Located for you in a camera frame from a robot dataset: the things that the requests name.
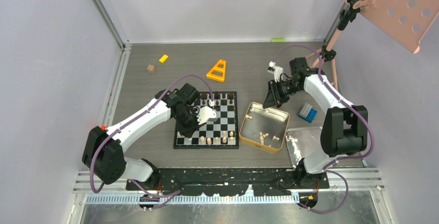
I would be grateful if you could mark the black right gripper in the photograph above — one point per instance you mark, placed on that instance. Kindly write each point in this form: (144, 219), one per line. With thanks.
(274, 97)

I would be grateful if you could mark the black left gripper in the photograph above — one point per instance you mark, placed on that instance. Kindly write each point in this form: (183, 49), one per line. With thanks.
(188, 131)

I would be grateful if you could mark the gold tin box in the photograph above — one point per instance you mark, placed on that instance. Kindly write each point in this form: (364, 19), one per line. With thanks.
(264, 128)

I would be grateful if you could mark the black white chess board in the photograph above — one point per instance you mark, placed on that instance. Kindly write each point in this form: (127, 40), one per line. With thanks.
(204, 138)

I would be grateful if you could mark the orange triangular plastic frame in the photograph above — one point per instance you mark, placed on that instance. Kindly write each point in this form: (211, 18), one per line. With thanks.
(218, 71)

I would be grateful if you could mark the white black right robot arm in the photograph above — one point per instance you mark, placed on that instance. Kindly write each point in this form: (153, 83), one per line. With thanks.
(344, 131)

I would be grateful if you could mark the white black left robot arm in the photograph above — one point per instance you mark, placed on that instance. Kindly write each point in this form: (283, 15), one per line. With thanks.
(104, 152)

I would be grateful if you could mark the blue box of bits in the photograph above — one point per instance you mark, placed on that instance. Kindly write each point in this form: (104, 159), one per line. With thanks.
(307, 113)

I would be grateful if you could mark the silver tin lid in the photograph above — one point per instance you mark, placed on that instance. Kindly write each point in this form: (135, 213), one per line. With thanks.
(304, 145)

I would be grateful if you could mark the small wooden cube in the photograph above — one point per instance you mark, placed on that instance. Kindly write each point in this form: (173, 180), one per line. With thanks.
(151, 69)

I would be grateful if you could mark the yellow rectangular block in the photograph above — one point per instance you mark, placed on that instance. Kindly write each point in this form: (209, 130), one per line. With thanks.
(164, 58)

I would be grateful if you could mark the pink music stand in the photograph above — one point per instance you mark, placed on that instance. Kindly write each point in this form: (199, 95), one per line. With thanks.
(406, 21)

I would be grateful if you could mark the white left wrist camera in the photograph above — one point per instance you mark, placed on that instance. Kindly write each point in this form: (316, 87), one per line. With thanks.
(207, 113)

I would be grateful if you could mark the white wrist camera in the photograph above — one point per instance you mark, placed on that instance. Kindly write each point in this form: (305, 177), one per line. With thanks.
(207, 113)
(277, 71)

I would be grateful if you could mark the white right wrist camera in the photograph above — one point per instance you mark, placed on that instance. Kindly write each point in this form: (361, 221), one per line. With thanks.
(277, 71)

